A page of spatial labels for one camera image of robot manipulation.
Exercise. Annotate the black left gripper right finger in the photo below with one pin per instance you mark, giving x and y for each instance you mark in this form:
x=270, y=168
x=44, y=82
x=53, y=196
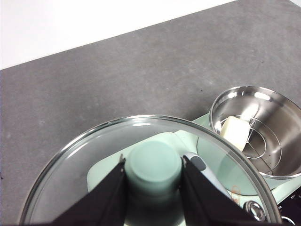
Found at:
x=207, y=207

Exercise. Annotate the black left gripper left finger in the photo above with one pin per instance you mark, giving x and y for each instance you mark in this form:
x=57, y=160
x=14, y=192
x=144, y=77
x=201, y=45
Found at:
x=103, y=207

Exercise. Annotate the glass pot lid green knob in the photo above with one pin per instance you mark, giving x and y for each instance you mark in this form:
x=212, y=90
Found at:
x=152, y=160

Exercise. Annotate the plain white steamed bun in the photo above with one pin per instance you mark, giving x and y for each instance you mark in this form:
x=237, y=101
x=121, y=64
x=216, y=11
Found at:
x=235, y=131

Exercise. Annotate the silver control knob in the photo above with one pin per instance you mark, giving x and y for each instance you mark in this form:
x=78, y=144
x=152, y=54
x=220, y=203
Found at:
x=255, y=209

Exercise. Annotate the mint green breakfast machine base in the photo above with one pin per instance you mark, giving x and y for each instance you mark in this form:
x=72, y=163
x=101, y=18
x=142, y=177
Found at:
x=202, y=121

